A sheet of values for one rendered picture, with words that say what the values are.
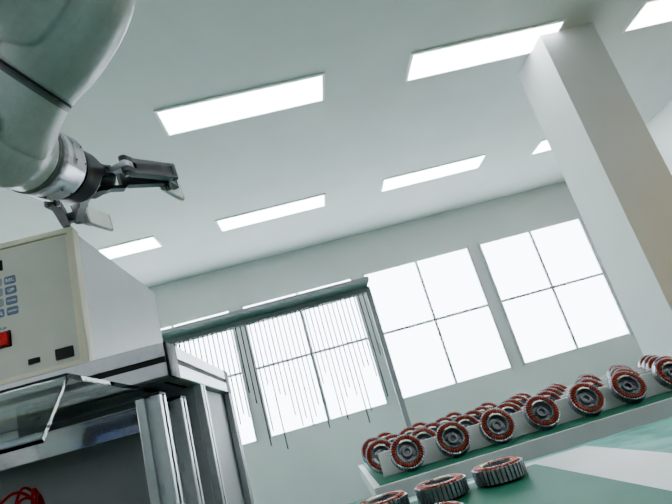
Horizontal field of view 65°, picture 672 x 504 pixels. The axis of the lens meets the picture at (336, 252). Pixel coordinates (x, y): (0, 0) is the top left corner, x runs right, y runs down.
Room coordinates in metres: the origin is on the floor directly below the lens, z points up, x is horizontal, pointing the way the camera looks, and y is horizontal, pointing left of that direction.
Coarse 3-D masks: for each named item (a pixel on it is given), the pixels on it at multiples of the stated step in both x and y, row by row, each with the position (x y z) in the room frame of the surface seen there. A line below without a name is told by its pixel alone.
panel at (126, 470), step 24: (120, 408) 0.80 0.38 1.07; (192, 408) 0.81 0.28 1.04; (192, 432) 0.81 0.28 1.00; (72, 456) 0.80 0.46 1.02; (96, 456) 0.80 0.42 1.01; (120, 456) 0.80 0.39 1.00; (0, 480) 0.79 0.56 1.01; (24, 480) 0.79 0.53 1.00; (48, 480) 0.79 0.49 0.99; (72, 480) 0.80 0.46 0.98; (96, 480) 0.80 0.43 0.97; (120, 480) 0.80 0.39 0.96; (144, 480) 0.81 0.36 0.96
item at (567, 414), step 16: (640, 368) 2.43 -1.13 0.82; (608, 384) 2.10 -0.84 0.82; (656, 384) 1.96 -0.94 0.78; (560, 400) 1.93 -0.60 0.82; (608, 400) 1.94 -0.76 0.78; (512, 416) 1.91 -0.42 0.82; (560, 416) 1.93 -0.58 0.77; (576, 416) 1.93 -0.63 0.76; (480, 432) 1.90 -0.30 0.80; (528, 432) 1.91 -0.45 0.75; (400, 448) 1.87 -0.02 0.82; (432, 448) 1.88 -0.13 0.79; (384, 464) 1.86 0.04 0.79
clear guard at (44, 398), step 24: (24, 384) 0.46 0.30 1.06; (48, 384) 0.45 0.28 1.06; (72, 384) 0.50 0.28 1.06; (96, 384) 0.53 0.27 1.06; (120, 384) 0.59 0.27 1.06; (0, 408) 0.44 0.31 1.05; (24, 408) 0.44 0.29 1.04; (48, 408) 0.43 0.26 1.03; (72, 408) 0.64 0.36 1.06; (96, 408) 0.70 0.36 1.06; (0, 432) 0.42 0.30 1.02; (24, 432) 0.41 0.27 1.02
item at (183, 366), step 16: (128, 352) 0.66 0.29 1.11; (144, 352) 0.66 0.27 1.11; (160, 352) 0.67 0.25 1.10; (176, 352) 0.71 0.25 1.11; (64, 368) 0.65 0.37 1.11; (80, 368) 0.66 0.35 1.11; (96, 368) 0.66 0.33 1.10; (112, 368) 0.66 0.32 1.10; (128, 368) 0.66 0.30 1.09; (144, 368) 0.66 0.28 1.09; (160, 368) 0.67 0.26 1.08; (176, 368) 0.70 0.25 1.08; (192, 368) 0.80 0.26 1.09; (208, 368) 0.91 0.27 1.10; (16, 384) 0.65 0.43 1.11; (128, 384) 0.66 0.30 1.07; (144, 384) 0.68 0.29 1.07; (160, 384) 0.72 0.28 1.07; (176, 384) 0.77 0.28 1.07; (192, 384) 0.81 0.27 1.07; (208, 384) 0.89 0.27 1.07; (224, 384) 1.04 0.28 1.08; (80, 416) 1.03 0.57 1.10
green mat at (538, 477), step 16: (528, 480) 1.16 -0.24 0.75; (544, 480) 1.12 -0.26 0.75; (560, 480) 1.08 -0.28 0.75; (576, 480) 1.04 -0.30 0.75; (592, 480) 1.01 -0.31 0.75; (608, 480) 0.98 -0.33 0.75; (464, 496) 1.19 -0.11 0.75; (480, 496) 1.14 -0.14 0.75; (496, 496) 1.10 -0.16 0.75; (512, 496) 1.06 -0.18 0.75; (528, 496) 1.03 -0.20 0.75; (544, 496) 1.00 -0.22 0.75; (560, 496) 0.97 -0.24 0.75; (576, 496) 0.94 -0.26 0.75; (592, 496) 0.91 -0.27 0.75; (608, 496) 0.88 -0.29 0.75; (624, 496) 0.86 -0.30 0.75; (640, 496) 0.84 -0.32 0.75; (656, 496) 0.82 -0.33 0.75
